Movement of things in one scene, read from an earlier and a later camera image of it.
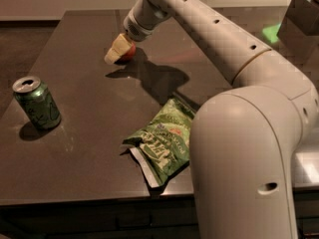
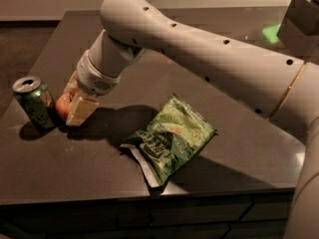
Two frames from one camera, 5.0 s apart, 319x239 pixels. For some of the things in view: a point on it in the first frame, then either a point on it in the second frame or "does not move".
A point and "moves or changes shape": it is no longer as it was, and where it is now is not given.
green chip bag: x=163 y=147 does not move
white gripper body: x=139 y=29 to x=94 y=76
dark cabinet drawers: x=151 y=218 does not move
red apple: x=127 y=57 moves or changes shape
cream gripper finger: x=119 y=48 to x=81 y=110
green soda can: x=37 y=103 does not move
